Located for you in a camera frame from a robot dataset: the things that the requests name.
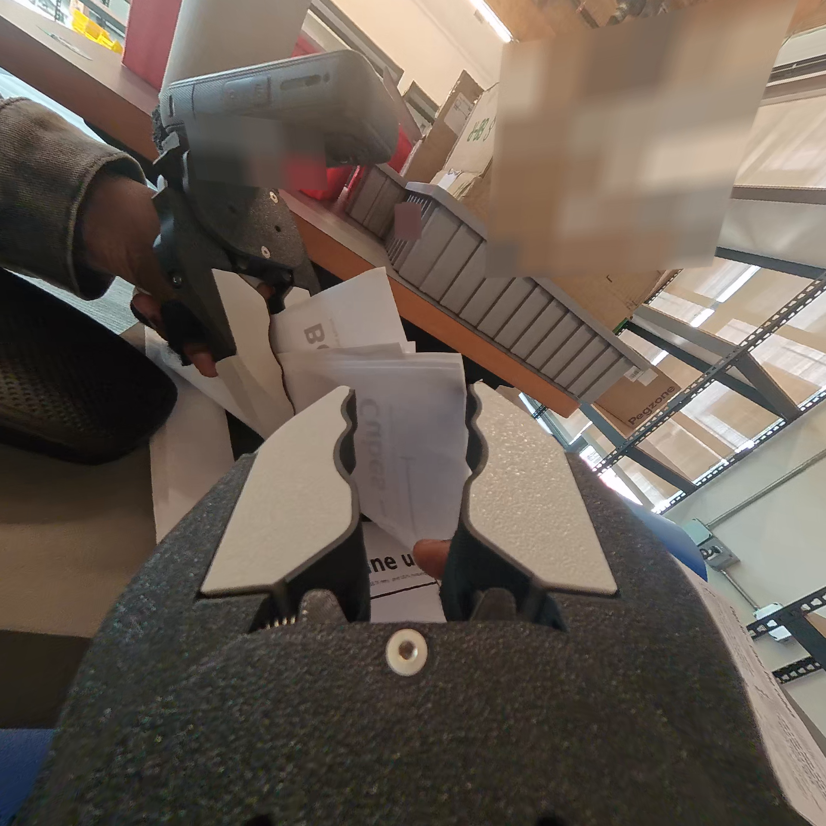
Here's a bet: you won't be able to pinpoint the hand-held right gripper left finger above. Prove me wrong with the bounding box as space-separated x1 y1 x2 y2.
200 386 361 596

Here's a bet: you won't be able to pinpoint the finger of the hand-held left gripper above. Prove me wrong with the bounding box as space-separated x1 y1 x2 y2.
212 268 299 441

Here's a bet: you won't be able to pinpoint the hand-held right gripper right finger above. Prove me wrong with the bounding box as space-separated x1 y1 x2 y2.
459 381 619 595

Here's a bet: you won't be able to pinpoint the white paper sheet large print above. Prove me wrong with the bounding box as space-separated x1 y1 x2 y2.
270 266 409 357

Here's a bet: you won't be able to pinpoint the white sheet bold black text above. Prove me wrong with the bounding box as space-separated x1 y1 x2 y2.
360 521 454 624

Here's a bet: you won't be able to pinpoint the person's left forearm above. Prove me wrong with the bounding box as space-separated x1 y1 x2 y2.
0 96 151 301

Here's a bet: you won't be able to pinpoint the white paper on desk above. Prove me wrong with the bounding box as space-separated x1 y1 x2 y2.
144 324 237 547

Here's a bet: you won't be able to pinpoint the person's right hand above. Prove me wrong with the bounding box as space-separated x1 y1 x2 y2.
413 537 454 582

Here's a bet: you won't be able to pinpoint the person's left hand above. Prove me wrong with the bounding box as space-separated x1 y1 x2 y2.
84 177 220 379

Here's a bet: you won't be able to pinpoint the red plastic crate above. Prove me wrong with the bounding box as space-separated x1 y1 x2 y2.
292 35 415 202

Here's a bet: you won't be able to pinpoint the blue folder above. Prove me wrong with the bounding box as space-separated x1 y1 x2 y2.
635 500 709 583

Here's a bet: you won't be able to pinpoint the cardboard box black print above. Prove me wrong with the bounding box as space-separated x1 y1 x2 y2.
592 360 686 441

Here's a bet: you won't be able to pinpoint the black mesh office chair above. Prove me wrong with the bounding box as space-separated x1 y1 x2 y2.
0 270 179 467

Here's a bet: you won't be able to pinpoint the grey ribbed plastic bin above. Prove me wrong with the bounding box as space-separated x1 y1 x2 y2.
344 163 654 402

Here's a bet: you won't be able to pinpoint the dark red box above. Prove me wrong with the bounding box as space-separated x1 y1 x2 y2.
121 0 185 92

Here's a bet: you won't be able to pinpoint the white box green print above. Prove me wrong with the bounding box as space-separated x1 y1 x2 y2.
444 83 503 197

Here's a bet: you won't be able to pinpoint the metal shelving rack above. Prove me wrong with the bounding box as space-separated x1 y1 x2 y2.
532 174 826 517

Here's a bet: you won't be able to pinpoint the yellow storage bins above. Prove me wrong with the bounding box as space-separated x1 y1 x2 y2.
70 0 125 54

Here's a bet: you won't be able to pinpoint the metal strut channel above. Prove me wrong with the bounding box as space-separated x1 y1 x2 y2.
747 583 826 686

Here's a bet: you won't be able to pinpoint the printed newspaper sheet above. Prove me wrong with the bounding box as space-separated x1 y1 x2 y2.
687 567 826 826

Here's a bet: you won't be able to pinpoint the ceiling light panel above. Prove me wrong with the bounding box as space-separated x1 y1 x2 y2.
470 0 518 45

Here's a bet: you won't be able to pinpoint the blue flat sheet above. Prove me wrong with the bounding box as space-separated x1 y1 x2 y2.
0 728 60 826

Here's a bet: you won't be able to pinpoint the grey wall electrical box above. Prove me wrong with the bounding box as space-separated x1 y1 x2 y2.
683 516 741 570

